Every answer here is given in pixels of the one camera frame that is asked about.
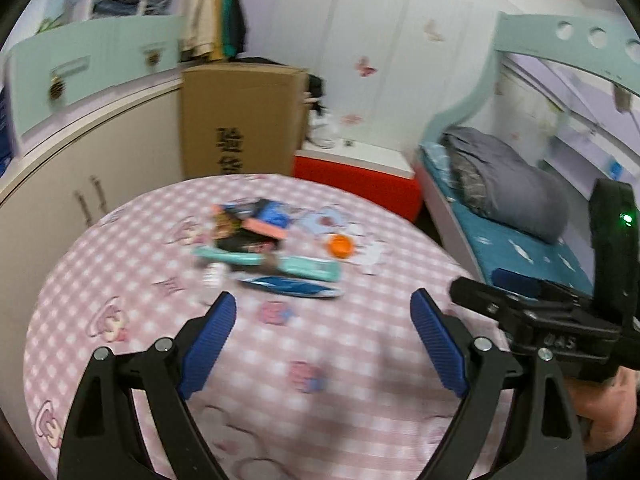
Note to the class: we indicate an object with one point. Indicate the pink checkered tablecloth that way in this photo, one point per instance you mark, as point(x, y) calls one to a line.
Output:
point(304, 388)

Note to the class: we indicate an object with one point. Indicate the blue snack wrapper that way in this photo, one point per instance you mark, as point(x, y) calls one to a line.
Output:
point(291, 287)

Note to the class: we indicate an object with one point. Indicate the dark blue pink snack bag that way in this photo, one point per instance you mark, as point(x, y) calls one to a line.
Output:
point(254, 226)

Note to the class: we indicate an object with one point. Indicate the grey folded quilt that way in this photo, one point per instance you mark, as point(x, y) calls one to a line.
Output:
point(497, 184)

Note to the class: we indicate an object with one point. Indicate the teal bed mattress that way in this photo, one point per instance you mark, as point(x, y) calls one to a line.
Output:
point(482, 246)

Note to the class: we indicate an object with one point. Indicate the large cardboard box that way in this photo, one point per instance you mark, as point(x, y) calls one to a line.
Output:
point(241, 118)

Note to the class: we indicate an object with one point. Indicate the red storage bench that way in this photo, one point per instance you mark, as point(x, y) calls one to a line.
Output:
point(383, 176)

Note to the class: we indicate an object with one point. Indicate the teal wet wipes packet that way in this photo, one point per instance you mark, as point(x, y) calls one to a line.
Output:
point(328, 271)

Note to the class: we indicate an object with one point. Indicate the person right hand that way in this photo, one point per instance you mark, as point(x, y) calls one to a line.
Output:
point(611, 408)

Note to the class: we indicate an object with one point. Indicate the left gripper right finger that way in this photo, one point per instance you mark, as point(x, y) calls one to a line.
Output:
point(520, 398)

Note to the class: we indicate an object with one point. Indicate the white plastic bag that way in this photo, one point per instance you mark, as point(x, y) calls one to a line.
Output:
point(322, 130)

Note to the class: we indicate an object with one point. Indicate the mint green bed frame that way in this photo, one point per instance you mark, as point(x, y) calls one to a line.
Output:
point(594, 45)

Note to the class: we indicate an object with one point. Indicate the mint green drawer cabinet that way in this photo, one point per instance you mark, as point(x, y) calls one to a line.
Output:
point(62, 66)

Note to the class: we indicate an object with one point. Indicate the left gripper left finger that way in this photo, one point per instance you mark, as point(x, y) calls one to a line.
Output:
point(125, 400)

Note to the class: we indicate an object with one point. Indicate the hanging clothes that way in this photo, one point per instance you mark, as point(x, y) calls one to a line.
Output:
point(214, 30)

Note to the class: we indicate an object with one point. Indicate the orange plastic lid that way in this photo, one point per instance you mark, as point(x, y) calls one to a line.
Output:
point(340, 246)

